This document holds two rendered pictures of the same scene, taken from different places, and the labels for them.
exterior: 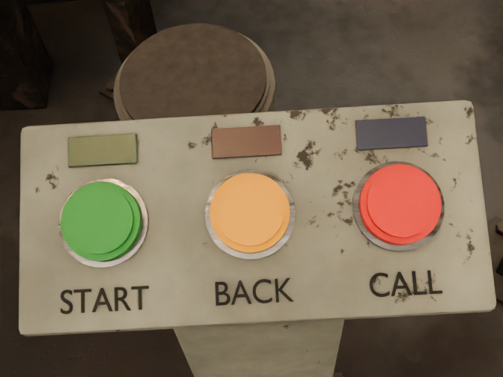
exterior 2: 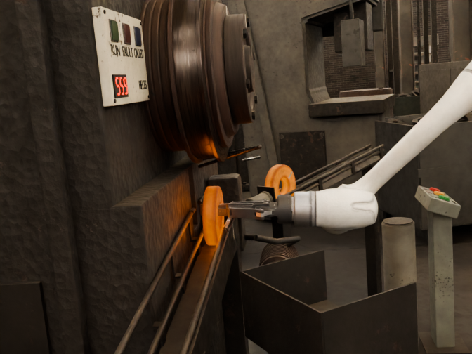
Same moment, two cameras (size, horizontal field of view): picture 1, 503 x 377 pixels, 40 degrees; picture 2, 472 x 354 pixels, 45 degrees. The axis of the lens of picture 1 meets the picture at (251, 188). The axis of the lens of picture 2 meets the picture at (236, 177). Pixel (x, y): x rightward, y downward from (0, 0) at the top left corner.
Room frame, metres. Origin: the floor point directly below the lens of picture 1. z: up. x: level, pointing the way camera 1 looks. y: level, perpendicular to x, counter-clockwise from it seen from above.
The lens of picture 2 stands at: (0.74, 2.17, 1.09)
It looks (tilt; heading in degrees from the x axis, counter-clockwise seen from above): 9 degrees down; 275
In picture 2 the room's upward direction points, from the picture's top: 5 degrees counter-clockwise
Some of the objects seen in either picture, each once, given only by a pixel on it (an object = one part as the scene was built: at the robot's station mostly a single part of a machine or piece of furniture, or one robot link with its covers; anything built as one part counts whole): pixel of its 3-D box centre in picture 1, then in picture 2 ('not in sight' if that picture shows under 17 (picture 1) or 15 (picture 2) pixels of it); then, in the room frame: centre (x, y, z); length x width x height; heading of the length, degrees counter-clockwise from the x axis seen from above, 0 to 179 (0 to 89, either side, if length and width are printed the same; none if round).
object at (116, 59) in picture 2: not in sight; (124, 59); (1.05, 0.99, 1.15); 0.26 x 0.02 x 0.18; 88
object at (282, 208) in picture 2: not in sight; (274, 208); (0.77, 0.73, 0.76); 0.09 x 0.08 x 0.07; 178
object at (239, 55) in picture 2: not in sight; (241, 69); (0.83, 0.66, 1.11); 0.28 x 0.06 x 0.28; 88
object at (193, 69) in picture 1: (221, 236); (400, 286); (0.33, 0.04, 0.26); 0.12 x 0.12 x 0.52
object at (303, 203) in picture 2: not in sight; (303, 208); (0.70, 0.74, 0.75); 0.09 x 0.06 x 0.09; 88
